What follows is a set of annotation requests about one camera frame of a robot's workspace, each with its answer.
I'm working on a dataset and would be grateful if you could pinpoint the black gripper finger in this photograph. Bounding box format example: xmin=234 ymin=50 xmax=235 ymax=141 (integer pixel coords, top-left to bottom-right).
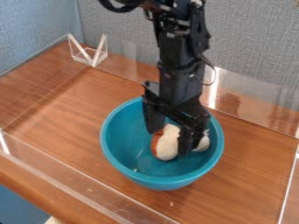
xmin=143 ymin=101 xmax=164 ymax=134
xmin=178 ymin=116 xmax=211 ymax=156

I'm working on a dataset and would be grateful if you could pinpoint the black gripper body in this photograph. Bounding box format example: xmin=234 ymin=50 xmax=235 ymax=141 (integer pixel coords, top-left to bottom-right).
xmin=143 ymin=64 xmax=211 ymax=123

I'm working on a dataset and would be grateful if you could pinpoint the red and white toy mushroom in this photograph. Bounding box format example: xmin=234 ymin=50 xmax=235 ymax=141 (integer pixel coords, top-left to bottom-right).
xmin=151 ymin=123 xmax=211 ymax=161

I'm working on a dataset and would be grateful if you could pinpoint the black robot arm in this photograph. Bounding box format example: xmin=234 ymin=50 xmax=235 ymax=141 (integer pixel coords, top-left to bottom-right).
xmin=98 ymin=0 xmax=211 ymax=155

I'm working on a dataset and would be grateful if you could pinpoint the blue plastic bowl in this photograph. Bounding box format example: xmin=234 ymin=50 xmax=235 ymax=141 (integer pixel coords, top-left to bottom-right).
xmin=99 ymin=97 xmax=224 ymax=191

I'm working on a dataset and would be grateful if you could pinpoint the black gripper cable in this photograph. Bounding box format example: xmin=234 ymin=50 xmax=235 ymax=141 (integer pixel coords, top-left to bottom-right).
xmin=194 ymin=55 xmax=218 ymax=87

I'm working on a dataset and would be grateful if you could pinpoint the clear acrylic corner bracket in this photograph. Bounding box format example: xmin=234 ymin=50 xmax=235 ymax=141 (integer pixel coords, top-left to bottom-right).
xmin=67 ymin=33 xmax=108 ymax=67

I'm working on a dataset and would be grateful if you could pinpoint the clear acrylic barrier wall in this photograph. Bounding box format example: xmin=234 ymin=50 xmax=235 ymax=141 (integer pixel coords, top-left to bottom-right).
xmin=0 ymin=36 xmax=299 ymax=224

